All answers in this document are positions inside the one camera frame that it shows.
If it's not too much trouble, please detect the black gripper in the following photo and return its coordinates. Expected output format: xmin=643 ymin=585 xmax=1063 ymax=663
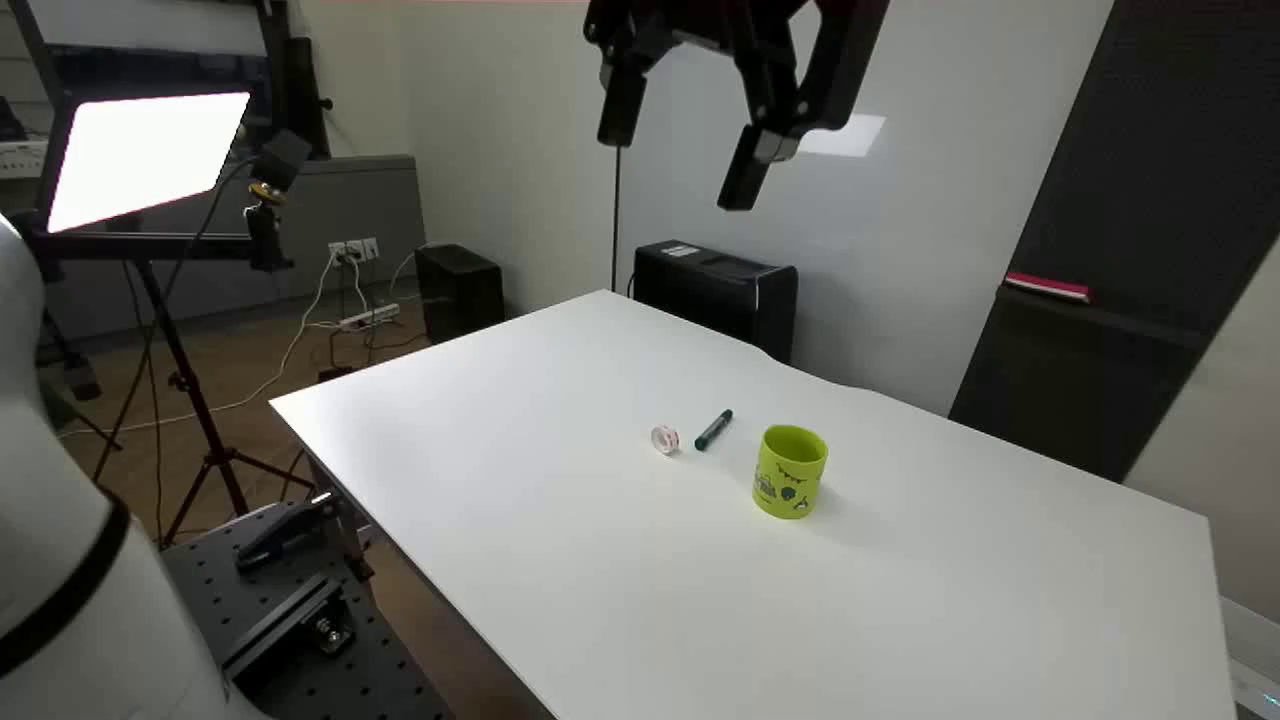
xmin=581 ymin=0 xmax=893 ymax=217

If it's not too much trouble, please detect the green capped marker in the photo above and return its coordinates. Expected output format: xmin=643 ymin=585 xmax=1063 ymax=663
xmin=694 ymin=405 xmax=741 ymax=457

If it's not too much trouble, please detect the green printed cup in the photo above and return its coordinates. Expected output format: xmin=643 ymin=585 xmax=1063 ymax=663
xmin=749 ymin=418 xmax=833 ymax=524

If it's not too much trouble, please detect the wide black box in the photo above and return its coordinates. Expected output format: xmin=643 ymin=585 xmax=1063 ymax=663
xmin=632 ymin=235 xmax=806 ymax=369

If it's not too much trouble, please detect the small black box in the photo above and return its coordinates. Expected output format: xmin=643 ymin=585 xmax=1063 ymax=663
xmin=413 ymin=238 xmax=510 ymax=344

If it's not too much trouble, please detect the white power strip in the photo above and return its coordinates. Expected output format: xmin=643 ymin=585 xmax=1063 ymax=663
xmin=338 ymin=301 xmax=403 ymax=334

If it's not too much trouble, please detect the pink flat item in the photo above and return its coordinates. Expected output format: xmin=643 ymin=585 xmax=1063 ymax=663
xmin=999 ymin=268 xmax=1095 ymax=308

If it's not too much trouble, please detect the dark cabinet door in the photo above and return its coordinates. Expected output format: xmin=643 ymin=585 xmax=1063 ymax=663
xmin=945 ymin=0 xmax=1280 ymax=483

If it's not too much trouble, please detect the bright studio light panel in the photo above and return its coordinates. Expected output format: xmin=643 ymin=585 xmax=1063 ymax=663
xmin=42 ymin=84 xmax=255 ymax=238

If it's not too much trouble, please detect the black light tripod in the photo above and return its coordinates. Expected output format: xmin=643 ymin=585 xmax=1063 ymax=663
xmin=75 ymin=235 xmax=322 ymax=550

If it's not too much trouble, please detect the black clamp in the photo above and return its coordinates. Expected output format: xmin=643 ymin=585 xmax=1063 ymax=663
xmin=231 ymin=493 xmax=341 ymax=578

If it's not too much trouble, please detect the black perforated breadboard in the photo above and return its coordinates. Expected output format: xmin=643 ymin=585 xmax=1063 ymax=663
xmin=159 ymin=495 xmax=461 ymax=720

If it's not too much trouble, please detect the thin black vertical cable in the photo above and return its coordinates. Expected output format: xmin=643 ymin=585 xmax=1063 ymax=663
xmin=610 ymin=141 xmax=629 ymax=294

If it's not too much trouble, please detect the white wall power outlet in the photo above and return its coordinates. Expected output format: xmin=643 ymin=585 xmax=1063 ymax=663
xmin=323 ymin=231 xmax=386 ymax=264

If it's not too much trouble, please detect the black metal frame stand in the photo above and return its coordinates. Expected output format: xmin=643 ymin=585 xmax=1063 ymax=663
xmin=253 ymin=0 xmax=338 ymax=168

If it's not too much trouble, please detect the white power cable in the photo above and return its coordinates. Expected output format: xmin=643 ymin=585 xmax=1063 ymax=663
xmin=195 ymin=247 xmax=364 ymax=416

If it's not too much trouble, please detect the black metal bracket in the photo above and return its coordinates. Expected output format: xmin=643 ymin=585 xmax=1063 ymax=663
xmin=218 ymin=573 xmax=359 ymax=666

